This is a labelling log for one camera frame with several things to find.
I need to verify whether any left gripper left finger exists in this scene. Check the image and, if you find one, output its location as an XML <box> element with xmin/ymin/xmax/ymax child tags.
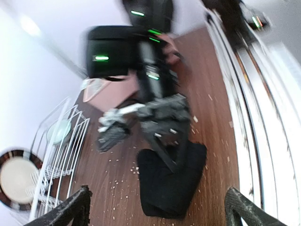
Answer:
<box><xmin>26</xmin><ymin>185</ymin><xmax>92</xmax><ymax>226</ymax></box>

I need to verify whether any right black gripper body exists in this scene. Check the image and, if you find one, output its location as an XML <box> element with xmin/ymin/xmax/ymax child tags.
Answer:
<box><xmin>86</xmin><ymin>25</ymin><xmax>190</xmax><ymax>172</ymax></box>

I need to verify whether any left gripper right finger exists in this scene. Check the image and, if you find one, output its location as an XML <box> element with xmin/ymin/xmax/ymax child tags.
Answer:
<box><xmin>224</xmin><ymin>187</ymin><xmax>294</xmax><ymax>226</ymax></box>

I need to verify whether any black underwear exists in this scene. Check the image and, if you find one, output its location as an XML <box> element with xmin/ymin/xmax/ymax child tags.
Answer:
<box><xmin>136</xmin><ymin>142</ymin><xmax>207</xmax><ymax>219</ymax></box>

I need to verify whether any pink divided organizer box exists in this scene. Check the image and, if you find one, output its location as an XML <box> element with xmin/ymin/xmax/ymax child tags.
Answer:
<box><xmin>83</xmin><ymin>32</ymin><xmax>179</xmax><ymax>112</ymax></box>

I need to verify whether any dark rimmed beige plate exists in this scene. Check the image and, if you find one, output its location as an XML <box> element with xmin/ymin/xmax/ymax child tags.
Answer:
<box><xmin>0</xmin><ymin>149</ymin><xmax>43</xmax><ymax>211</ymax></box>

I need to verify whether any light blue ceramic bowl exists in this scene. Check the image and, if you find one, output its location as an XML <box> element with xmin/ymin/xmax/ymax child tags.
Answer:
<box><xmin>46</xmin><ymin>119</ymin><xmax>71</xmax><ymax>145</ymax></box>

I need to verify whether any white wire dish rack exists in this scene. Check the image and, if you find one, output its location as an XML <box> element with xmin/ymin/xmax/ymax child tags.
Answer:
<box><xmin>29</xmin><ymin>97</ymin><xmax>90</xmax><ymax>221</ymax></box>

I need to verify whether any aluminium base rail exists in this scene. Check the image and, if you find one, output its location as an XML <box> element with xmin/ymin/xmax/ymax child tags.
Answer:
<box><xmin>204</xmin><ymin>0</ymin><xmax>301</xmax><ymax>226</ymax></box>

